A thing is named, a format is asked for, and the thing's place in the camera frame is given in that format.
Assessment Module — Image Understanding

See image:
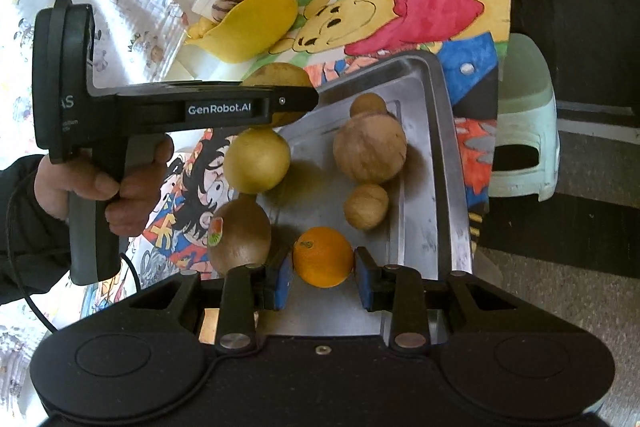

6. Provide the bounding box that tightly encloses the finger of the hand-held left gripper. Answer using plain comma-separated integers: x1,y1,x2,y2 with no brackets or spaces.
272,88,321,128

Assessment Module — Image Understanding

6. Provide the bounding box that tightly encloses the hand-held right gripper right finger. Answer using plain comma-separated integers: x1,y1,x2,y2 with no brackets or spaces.
354,247,528,354

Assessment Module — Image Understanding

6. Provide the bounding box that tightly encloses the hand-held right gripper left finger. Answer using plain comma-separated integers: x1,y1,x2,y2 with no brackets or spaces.
117,247,294,355

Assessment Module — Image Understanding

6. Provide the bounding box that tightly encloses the yellowish-brown potato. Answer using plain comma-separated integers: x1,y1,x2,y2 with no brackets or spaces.
240,63,317,128

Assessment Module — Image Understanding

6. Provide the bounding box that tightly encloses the small orange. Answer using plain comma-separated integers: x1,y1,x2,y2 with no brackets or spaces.
292,227,355,289

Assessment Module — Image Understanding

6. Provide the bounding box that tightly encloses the brown kiwi with sticker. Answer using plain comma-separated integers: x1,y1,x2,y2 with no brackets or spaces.
206,198,273,277

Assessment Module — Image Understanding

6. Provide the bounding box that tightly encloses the yellow lemon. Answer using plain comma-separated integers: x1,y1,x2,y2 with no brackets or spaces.
223,128,292,194

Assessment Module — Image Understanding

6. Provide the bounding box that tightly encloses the small brown round fruit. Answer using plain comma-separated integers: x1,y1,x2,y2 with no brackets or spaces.
349,93,388,118
343,183,390,230

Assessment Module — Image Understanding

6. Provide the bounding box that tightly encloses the yellow scalloped bowl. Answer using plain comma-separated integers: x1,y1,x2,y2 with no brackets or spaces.
185,0,300,64

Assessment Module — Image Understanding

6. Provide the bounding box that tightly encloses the large brown round fruit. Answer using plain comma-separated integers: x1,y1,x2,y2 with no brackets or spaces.
333,114,408,185

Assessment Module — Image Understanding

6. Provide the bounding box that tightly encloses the metal tray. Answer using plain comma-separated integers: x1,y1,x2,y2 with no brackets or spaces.
250,51,475,344

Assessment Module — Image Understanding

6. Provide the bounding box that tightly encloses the person's left forearm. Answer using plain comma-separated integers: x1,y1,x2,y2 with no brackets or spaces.
0,154,73,308

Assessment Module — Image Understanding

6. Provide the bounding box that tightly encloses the person's left hand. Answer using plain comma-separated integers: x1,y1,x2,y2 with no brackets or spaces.
37,134,176,240

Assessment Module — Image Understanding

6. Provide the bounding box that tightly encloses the spiky-haired cartoon drawing sheet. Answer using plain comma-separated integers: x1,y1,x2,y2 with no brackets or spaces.
95,127,281,308

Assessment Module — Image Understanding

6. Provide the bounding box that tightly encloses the yellow bear drawing sheet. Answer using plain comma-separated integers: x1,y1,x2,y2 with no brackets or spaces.
260,0,512,72

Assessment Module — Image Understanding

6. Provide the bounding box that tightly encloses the striped pepino melon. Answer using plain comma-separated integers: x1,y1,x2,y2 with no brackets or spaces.
210,0,246,22

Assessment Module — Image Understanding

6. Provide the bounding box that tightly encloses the blue overalls cartoon drawing sheet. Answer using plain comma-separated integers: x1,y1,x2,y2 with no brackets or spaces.
305,32,501,253

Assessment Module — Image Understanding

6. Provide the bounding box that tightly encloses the pale green plastic stool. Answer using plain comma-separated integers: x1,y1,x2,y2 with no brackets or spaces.
487,32,561,204

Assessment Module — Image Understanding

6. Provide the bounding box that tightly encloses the black cable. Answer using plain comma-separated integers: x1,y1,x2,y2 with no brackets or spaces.
7,187,138,338

